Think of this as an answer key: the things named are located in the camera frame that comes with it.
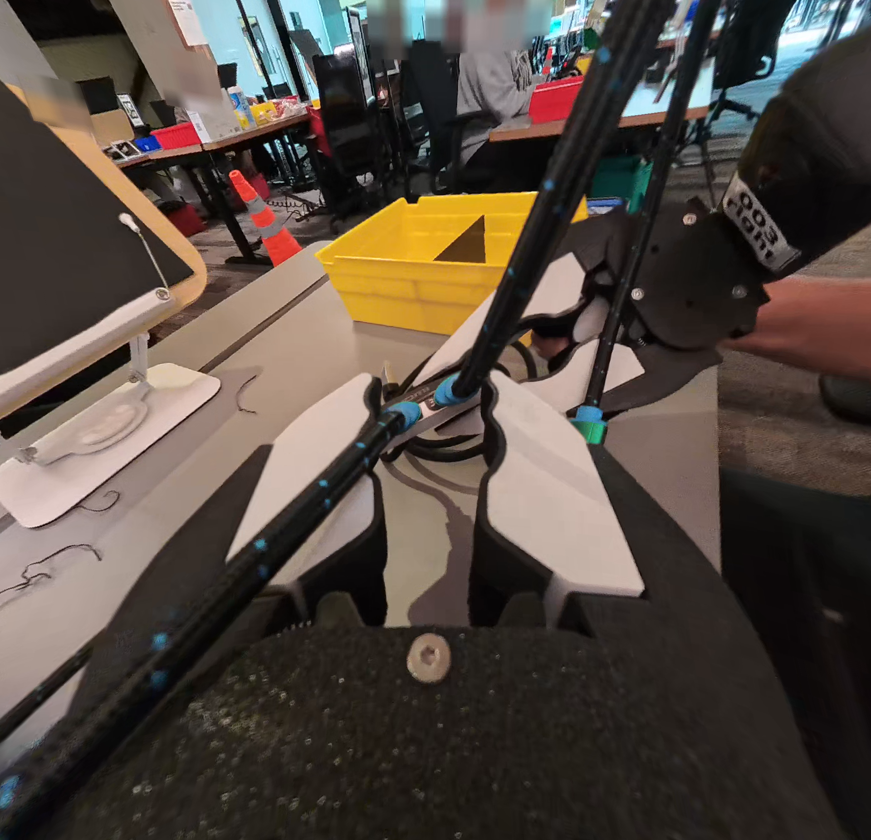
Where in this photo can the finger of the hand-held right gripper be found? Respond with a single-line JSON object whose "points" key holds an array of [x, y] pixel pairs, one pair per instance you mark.
{"points": [[558, 387], [544, 288]]}

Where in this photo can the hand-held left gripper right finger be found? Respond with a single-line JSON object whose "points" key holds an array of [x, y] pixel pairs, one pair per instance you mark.
{"points": [[558, 513]]}

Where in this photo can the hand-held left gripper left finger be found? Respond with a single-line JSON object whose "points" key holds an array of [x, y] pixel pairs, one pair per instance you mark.
{"points": [[306, 445]]}

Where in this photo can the black hdmi switch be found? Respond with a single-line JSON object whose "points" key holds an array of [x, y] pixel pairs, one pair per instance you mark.
{"points": [[435, 408]]}

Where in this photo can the yellow plastic bin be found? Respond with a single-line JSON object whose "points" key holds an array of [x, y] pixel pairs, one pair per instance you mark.
{"points": [[394, 282]]}

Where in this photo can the person's right hand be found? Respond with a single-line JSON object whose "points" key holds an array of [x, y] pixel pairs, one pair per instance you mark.
{"points": [[816, 322]]}

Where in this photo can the long wavy black thread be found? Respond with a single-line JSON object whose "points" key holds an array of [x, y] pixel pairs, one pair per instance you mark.
{"points": [[243, 404]]}

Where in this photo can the black bin divider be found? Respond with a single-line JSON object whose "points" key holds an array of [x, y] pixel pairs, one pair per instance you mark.
{"points": [[469, 248]]}

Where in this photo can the brown wooden desk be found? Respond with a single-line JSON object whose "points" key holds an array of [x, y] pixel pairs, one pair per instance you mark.
{"points": [[653, 105], [272, 125]]}

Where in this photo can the red plastic bin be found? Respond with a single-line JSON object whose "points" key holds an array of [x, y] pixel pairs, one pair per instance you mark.
{"points": [[175, 135], [554, 101]]}

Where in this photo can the short curled black thread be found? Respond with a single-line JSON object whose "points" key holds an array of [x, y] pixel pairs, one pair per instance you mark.
{"points": [[102, 506]]}

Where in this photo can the orange traffic cone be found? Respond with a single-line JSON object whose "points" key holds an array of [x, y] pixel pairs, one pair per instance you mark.
{"points": [[269, 227]]}

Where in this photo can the black office chair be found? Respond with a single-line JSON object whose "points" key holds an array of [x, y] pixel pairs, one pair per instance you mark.
{"points": [[347, 118]]}

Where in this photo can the tangled black thread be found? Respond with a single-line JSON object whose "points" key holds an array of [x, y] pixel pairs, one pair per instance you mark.
{"points": [[41, 574]]}

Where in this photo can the wooden-framed black book stand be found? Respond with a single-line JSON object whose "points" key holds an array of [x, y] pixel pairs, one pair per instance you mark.
{"points": [[68, 241]]}

